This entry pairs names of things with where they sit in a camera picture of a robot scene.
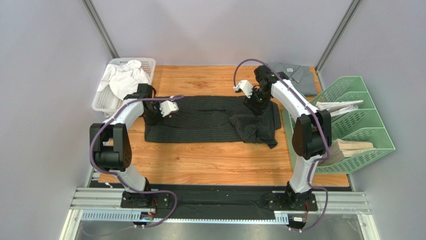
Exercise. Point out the aluminium frame rail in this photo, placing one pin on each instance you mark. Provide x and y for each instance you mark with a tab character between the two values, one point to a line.
104	210

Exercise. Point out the white papers in rack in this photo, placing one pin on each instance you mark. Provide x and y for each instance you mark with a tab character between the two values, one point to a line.
341	108

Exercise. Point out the white shirt in basket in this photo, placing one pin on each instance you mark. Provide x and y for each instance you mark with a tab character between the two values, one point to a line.
124	79

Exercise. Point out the right corner aluminium post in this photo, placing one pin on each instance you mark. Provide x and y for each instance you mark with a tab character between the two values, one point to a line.
338	33

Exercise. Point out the left corner aluminium post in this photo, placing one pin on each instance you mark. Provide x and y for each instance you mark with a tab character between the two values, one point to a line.
100	27

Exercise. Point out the folded grey shirt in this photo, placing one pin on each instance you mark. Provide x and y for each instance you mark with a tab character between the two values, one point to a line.
300	76

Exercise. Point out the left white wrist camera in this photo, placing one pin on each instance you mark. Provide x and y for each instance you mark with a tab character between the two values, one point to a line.
168	107

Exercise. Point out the brown book in rack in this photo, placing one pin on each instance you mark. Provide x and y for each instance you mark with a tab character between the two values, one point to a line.
341	149

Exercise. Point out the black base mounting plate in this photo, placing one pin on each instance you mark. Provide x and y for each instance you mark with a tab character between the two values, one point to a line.
215	202

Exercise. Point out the corner aluminium post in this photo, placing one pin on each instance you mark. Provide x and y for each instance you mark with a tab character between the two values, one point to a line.
100	27
338	33

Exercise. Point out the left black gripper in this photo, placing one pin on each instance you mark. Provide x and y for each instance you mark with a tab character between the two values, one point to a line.
150	122

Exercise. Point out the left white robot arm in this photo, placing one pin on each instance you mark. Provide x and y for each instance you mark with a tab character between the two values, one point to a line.
110	150

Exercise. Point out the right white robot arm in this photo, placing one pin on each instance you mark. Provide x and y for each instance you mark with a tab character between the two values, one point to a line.
311	138

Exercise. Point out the white plastic laundry basket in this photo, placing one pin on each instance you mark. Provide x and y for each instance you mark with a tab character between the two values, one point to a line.
105	101

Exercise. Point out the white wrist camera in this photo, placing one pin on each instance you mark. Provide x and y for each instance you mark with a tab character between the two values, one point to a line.
244	86
168	107

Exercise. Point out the green plastic file rack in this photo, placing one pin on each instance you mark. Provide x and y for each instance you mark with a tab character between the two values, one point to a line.
362	125

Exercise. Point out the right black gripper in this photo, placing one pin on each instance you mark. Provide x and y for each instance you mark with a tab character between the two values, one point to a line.
256	107

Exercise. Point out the dark pinstriped long sleeve shirt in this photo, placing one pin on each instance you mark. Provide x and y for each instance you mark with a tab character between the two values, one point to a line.
216	119

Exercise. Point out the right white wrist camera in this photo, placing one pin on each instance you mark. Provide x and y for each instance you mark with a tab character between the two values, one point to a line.
244	86

